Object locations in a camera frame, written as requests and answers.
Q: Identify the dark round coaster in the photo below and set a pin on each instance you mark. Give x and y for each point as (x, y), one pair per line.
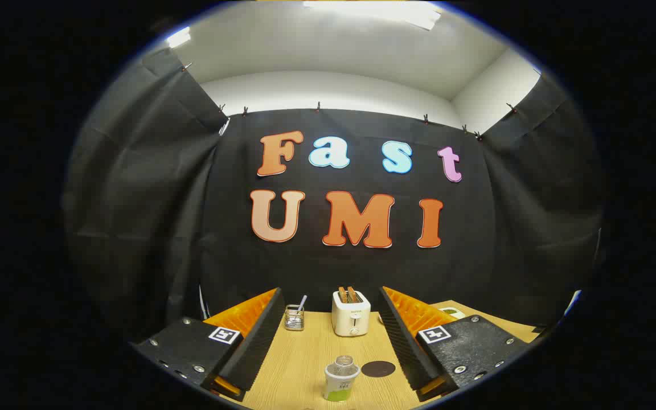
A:
(378, 369)

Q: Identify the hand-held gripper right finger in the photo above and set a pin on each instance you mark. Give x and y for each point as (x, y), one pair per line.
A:
(405, 341)

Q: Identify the juice bottle white green label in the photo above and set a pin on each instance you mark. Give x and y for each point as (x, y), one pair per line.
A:
(340, 382)

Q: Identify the black backdrop cloth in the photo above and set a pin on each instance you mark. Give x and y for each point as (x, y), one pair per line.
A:
(316, 267)

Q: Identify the large ceiling light panel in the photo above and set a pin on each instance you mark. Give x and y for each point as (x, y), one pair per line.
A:
(373, 10)

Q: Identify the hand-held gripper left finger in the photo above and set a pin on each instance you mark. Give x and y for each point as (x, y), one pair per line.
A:
(257, 341)

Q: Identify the small ceiling light panel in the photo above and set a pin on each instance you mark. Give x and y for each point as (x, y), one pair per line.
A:
(179, 37)

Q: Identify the toast slice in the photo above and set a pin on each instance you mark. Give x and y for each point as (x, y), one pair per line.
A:
(353, 294)
(342, 295)

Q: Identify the wooden table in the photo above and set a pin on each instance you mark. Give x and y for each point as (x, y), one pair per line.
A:
(305, 364)

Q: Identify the metal spoon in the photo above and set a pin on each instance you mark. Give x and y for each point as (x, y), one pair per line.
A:
(302, 302)

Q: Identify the white toaster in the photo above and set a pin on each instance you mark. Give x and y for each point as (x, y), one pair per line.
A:
(351, 320)

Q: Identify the white flower-shaped dish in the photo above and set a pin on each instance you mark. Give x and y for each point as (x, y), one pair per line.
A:
(452, 312)

